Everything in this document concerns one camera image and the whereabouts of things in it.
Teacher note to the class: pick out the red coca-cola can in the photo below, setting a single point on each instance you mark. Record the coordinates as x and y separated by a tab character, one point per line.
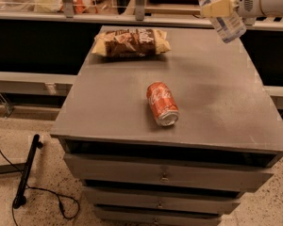
162	104

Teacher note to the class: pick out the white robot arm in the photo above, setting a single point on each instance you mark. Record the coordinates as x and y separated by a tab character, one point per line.
270	8

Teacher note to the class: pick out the black floor stand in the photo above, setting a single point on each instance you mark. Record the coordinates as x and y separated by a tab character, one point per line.
24	169

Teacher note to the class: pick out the brown chip bag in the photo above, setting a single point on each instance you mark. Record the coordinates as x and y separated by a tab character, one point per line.
139	42

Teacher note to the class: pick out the blue label plastic bottle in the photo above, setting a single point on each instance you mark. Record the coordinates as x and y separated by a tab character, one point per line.
228	28

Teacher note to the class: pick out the grey drawer cabinet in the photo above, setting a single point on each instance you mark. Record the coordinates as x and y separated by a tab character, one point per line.
224	144

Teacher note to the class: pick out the grey metal railing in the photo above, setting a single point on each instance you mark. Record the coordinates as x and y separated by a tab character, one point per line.
106	13

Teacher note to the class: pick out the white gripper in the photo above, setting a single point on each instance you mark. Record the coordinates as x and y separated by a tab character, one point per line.
246	0

